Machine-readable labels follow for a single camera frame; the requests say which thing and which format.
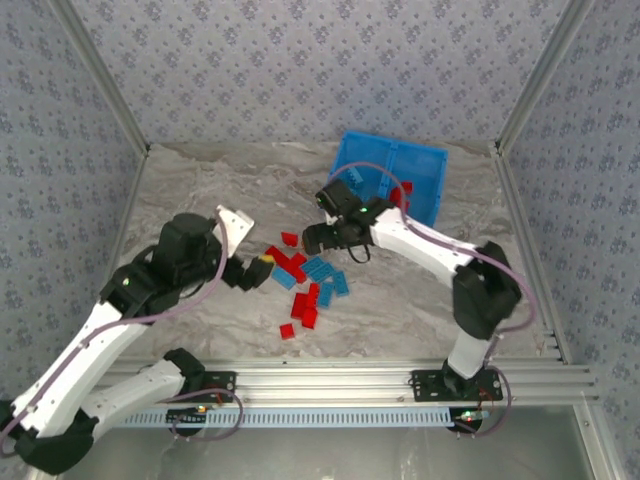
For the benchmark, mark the blue lego brick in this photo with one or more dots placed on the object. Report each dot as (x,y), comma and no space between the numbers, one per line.
(326,294)
(341,284)
(354,178)
(284,277)
(319,268)

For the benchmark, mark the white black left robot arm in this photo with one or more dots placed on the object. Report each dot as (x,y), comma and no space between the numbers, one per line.
(75,360)

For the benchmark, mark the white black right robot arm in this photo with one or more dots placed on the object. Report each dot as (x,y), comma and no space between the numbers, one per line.
(425,240)

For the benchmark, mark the red lego brick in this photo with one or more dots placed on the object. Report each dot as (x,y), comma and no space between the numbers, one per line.
(289,239)
(314,293)
(406,188)
(278,257)
(299,267)
(287,331)
(300,305)
(310,319)
(400,204)

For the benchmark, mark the blue plastic bin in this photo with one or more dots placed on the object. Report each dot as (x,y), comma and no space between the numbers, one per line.
(367,155)
(422,180)

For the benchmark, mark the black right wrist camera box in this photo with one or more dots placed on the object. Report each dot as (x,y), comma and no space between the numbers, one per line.
(340,197)

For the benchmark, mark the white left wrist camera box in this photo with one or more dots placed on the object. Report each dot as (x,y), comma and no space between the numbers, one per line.
(235,227)

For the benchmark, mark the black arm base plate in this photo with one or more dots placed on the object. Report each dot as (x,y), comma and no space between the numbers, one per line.
(425,386)
(220,385)

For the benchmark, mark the aluminium frame rail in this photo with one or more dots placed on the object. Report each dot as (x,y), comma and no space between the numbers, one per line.
(325,382)
(530,250)

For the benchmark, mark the aluminium frame post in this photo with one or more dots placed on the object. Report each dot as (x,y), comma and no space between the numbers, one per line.
(100,75)
(545,70)

